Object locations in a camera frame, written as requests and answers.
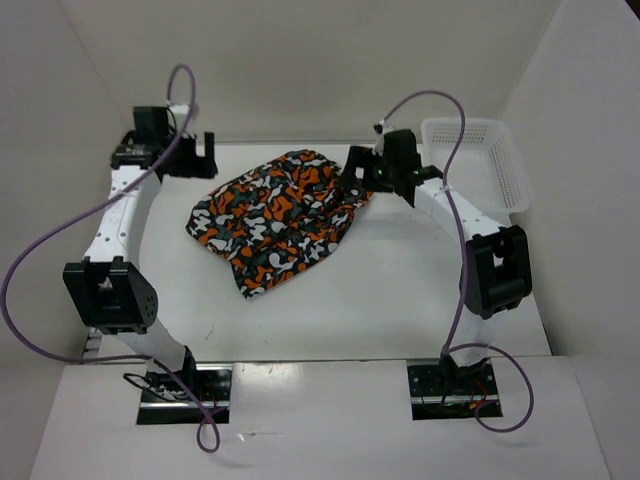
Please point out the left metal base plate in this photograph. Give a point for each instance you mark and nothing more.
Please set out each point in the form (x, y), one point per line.
(164, 402)

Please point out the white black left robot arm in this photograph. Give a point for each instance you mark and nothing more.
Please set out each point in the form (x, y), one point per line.
(107, 288)

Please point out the white perforated plastic basket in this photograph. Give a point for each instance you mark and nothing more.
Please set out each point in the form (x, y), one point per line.
(487, 170)

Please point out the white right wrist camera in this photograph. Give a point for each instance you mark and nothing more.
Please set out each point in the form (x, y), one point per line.
(381, 128)

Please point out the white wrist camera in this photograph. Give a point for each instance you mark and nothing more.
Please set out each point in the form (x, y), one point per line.
(177, 112)
(381, 128)

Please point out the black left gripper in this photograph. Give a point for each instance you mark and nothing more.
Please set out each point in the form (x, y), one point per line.
(199, 166)

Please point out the orange camouflage shorts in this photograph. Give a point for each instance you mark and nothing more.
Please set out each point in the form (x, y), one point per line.
(277, 220)

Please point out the metal base plate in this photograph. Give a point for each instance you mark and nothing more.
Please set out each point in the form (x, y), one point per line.
(164, 402)
(432, 398)

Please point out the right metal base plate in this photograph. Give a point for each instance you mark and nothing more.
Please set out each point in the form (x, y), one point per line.
(432, 398)

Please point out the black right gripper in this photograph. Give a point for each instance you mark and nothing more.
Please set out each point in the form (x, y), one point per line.
(360, 156)

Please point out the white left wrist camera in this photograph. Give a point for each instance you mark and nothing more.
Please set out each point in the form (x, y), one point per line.
(177, 112)

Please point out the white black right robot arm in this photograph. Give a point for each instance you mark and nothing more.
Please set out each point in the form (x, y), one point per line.
(495, 274)

